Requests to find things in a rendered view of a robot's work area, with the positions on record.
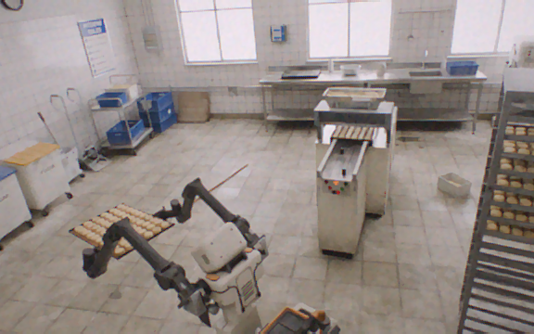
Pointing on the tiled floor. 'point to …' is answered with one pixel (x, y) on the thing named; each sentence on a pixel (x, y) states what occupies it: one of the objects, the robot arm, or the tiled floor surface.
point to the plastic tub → (454, 184)
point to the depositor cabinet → (380, 153)
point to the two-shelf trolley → (120, 120)
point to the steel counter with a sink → (430, 82)
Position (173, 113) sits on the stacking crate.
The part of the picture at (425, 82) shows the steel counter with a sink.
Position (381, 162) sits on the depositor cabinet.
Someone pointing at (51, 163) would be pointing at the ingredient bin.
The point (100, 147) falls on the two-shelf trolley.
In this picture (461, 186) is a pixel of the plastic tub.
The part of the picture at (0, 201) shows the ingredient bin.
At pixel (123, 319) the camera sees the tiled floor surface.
